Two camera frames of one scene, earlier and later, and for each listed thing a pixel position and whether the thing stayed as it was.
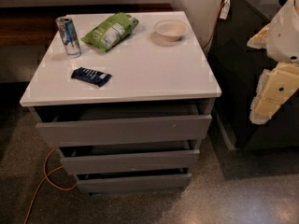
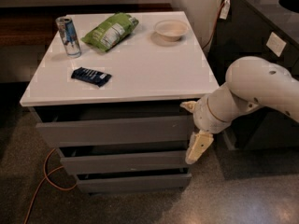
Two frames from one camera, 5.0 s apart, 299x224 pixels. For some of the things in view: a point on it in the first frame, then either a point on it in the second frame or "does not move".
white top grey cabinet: (125, 97) does not move
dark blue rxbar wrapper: (98, 78) does not move
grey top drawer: (89, 125) does not move
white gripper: (284, 36) → (202, 115)
